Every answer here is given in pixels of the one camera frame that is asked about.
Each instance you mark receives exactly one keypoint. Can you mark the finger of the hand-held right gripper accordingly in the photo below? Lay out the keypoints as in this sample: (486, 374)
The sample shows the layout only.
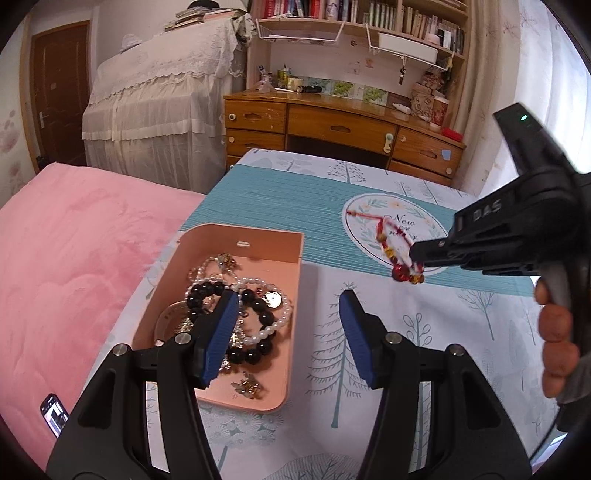
(434, 254)

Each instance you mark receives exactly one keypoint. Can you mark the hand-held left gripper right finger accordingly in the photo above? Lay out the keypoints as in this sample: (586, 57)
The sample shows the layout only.
(358, 332)

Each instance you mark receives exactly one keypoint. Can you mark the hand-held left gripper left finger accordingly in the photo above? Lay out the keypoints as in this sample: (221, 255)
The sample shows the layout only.
(221, 332)

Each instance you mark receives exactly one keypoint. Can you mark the pink jewelry box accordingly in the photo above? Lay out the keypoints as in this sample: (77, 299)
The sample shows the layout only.
(272, 251)

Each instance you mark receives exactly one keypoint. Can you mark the person's right hand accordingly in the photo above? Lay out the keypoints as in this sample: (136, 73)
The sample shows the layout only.
(556, 332)

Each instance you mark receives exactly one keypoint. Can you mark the gold rimmed pearl brooch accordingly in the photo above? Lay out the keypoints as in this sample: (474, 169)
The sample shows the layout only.
(273, 300)

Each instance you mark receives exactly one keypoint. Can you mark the gold hair clip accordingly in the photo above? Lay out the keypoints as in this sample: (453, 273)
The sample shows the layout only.
(248, 386)

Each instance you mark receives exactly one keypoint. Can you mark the red cup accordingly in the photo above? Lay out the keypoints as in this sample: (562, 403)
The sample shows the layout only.
(440, 110)

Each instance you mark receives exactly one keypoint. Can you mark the patterned paper container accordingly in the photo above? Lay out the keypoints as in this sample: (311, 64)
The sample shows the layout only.
(421, 102)

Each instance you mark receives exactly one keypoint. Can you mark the wooden desk with drawers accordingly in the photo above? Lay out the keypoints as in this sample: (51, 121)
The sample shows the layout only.
(341, 122)

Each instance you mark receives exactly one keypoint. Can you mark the pink blanket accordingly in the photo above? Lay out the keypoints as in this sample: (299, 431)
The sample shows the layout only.
(69, 277)

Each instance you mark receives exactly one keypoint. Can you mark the white curtain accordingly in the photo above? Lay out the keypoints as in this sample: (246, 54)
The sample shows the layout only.
(521, 55)

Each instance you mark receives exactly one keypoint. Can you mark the black smartphone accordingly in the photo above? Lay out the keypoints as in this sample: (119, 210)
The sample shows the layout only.
(54, 414)

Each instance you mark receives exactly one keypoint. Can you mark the white hanging tray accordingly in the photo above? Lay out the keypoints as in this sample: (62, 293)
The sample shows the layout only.
(408, 50)

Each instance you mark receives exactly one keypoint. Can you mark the cluster of small bottles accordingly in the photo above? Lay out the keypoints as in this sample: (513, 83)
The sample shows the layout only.
(288, 81)

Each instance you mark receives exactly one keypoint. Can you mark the wooden bookshelf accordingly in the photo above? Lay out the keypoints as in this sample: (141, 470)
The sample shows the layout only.
(355, 32)

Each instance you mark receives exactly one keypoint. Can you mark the lace covered furniture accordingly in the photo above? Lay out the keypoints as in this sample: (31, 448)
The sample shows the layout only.
(152, 101)

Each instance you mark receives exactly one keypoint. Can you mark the row of books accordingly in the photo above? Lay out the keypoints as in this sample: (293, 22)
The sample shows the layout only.
(318, 8)

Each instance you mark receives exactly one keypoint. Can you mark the brown wooden door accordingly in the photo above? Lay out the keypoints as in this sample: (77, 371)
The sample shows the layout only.
(60, 92)

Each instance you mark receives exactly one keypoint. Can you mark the stack of books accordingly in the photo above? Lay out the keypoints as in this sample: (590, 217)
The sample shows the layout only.
(194, 19)

